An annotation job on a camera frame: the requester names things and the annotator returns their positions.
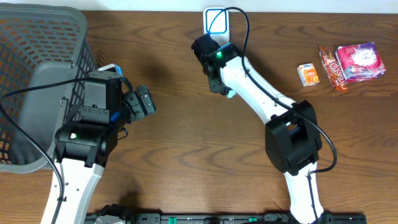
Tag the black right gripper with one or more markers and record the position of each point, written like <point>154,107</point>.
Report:
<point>216,88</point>

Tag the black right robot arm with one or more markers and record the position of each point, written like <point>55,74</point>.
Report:
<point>292,133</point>

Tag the orange Top chocolate bar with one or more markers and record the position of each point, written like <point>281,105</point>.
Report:
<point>333,69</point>

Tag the purple snack pack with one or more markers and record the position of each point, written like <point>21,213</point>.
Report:
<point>360,62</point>

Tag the small orange snack packet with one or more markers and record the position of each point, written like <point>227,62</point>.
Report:
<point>308,75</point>

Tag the grey plastic mesh basket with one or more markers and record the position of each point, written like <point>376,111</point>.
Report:
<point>44,56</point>

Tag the teal snack packet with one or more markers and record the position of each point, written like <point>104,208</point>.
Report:
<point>231,94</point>

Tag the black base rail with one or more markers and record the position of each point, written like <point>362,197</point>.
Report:
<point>155,218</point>

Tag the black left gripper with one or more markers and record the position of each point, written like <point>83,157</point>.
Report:
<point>137,103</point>

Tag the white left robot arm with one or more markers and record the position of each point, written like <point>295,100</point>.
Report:
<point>86,139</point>

